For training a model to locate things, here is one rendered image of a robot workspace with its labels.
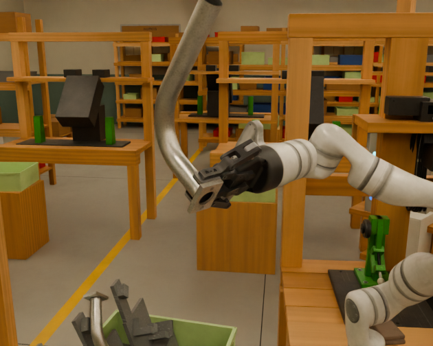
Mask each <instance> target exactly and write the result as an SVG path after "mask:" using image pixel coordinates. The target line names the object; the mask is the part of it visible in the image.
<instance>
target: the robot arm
mask: <svg viewBox="0 0 433 346"><path fill-rule="evenodd" d="M342 157H346V158H347V159H348V160H349V162H350V163H351V168H350V171H349V173H348V178H347V181H348V183H349V185H351V186H352V187H354V188H355V189H358V190H359V191H361V192H363V193H365V194H368V195H369V196H371V197H373V198H375V199H377V200H379V201H381V202H383V203H386V204H389V205H395V206H402V207H427V208H432V209H433V182H432V181H428V180H425V179H423V178H420V177H417V176H415V175H413V174H411V173H408V172H406V171H404V170H402V169H400V168H398V167H396V166H394V165H392V164H390V163H388V162H386V161H384V160H383V159H380V158H379V157H376V156H375V155H373V154H371V153H370V152H369V151H367V150H366V149H365V148H364V147H362V146H361V145H360V144H359V143H357V142H356V141H355V140H354V139H353V138H352V137H351V136H350V135H349V134H348V133H347V132H346V131H345V130H343V129H342V128H340V127H339V126H337V125H335V124H320V125H319V126H317V127H316V129H315V130H314V131H313V134H312V136H311V138H310V140H309V141H307V140H305V139H293V140H290V141H284V142H280V143H269V144H266V143H265V142H264V139H263V125H262V124H261V122H260V121H258V120H254V121H250V122H248V123H247V125H246V126H245V128H244V130H243V131H242V133H241V136H240V137H239V139H238V141H237V143H236V145H235V147H234V148H233V149H231V150H229V151H228V152H226V153H224V154H222V155H221V157H220V160H221V162H220V163H216V164H214V165H213V167H211V168H206V169H202V170H200V171H197V172H195V173H194V174H193V176H192V177H193V179H194V180H196V182H197V183H198V184H199V185H200V184H202V183H207V182H210V181H215V180H217V179H221V180H222V181H223V184H222V186H221V188H220V190H219V192H218V194H217V195H216V198H215V199H214V201H213V203H212V205H211V207H216V208H222V209H228V208H229V207H230V206H231V203H230V199H231V198H232V197H233V196H238V195H239V194H241V193H243V192H245V191H246V192H252V193H255V194H259V193H263V192H266V191H269V190H271V189H275V188H277V187H281V186H283V185H286V184H287V183H290V182H292V181H295V180H298V179H300V178H316V179H324V178H327V177H328V176H330V175H332V173H333V172H334V171H335V169H336V167H337V166H338V164H339V163H340V161H341V160H342ZM432 296H433V254H431V253H424V252H419V253H414V254H411V255H409V256H408V257H406V258H405V259H403V260H402V261H400V262H399V263H398V264H397V265H396V266H394V268H393V269H392V270H391V271H390V274H389V278H388V281H386V282H384V283H382V284H379V285H376V286H371V287H367V288H362V289H359V290H353V291H350V292H349V293H348V294H347V295H346V298H345V304H344V309H345V328H346V337H347V340H348V346H386V344H385V340H384V337H383V336H382V335H381V334H380V333H379V332H377V331H375V330H372V329H369V327H370V326H374V325H379V324H382V323H385V322H387V321H389V320H390V319H392V318H393V317H395V316H396V315H397V314H398V313H400V311H402V310H403V309H404V308H406V307H408V306H411V305H415V304H417V303H420V302H422V301H425V300H426V299H429V298H430V297H432Z"/></svg>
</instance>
